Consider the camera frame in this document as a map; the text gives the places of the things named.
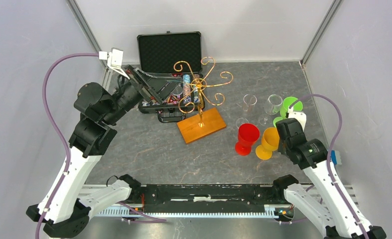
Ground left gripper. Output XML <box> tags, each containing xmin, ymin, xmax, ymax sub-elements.
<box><xmin>103</xmin><ymin>64</ymin><xmax>183</xmax><ymax>125</ymax></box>

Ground clear wine glass front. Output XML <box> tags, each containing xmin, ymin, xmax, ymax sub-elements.
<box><xmin>236</xmin><ymin>94</ymin><xmax>257</xmax><ymax>128</ymax></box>

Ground clear wine glass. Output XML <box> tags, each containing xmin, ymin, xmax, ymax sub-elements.
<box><xmin>258</xmin><ymin>94</ymin><xmax>283</xmax><ymax>126</ymax></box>
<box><xmin>236</xmin><ymin>94</ymin><xmax>257</xmax><ymax>128</ymax></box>

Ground red wine glass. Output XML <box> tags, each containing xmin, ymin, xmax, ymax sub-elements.
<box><xmin>235</xmin><ymin>123</ymin><xmax>260</xmax><ymax>156</ymax></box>

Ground clear wine glass back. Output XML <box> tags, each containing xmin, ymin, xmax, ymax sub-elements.
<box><xmin>258</xmin><ymin>94</ymin><xmax>283</xmax><ymax>126</ymax></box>

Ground yellow wine glass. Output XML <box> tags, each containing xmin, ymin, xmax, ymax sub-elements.
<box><xmin>256</xmin><ymin>127</ymin><xmax>279</xmax><ymax>160</ymax></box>

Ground green wine glass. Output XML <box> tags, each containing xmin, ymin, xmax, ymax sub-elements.
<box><xmin>272</xmin><ymin>97</ymin><xmax>303</xmax><ymax>127</ymax></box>

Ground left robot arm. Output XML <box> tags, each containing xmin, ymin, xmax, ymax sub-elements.
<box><xmin>26</xmin><ymin>65</ymin><xmax>183</xmax><ymax>239</ymax></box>

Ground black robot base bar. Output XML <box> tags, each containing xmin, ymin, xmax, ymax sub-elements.
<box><xmin>141</xmin><ymin>184</ymin><xmax>286</xmax><ymax>213</ymax></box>

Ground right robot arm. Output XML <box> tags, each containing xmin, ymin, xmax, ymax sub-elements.
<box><xmin>272</xmin><ymin>118</ymin><xmax>387</xmax><ymax>239</ymax></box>

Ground orange wooden rack base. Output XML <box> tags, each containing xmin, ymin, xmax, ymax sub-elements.
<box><xmin>177</xmin><ymin>108</ymin><xmax>227</xmax><ymax>144</ymax></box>

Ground black poker chip case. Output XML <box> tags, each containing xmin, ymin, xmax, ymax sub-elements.
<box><xmin>136</xmin><ymin>31</ymin><xmax>203</xmax><ymax>123</ymax></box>

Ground blue green toy blocks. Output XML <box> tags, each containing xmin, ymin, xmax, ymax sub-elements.
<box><xmin>327</xmin><ymin>150</ymin><xmax>342</xmax><ymax>165</ymax></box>

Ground gold wire glass rack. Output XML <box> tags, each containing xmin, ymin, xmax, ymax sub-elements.
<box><xmin>173</xmin><ymin>57</ymin><xmax>234</xmax><ymax>115</ymax></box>

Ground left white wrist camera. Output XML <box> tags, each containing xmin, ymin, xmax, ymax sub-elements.
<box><xmin>107</xmin><ymin>48</ymin><xmax>130</xmax><ymax>80</ymax></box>

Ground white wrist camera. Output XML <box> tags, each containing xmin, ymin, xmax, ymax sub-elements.
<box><xmin>107</xmin><ymin>48</ymin><xmax>130</xmax><ymax>80</ymax></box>
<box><xmin>286</xmin><ymin>111</ymin><xmax>307</xmax><ymax>131</ymax></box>

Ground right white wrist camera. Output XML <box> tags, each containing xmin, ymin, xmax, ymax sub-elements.
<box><xmin>286</xmin><ymin>111</ymin><xmax>307</xmax><ymax>131</ymax></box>

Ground white slotted cable duct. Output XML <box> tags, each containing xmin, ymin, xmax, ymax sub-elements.
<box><xmin>96</xmin><ymin>205</ymin><xmax>289</xmax><ymax>219</ymax></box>

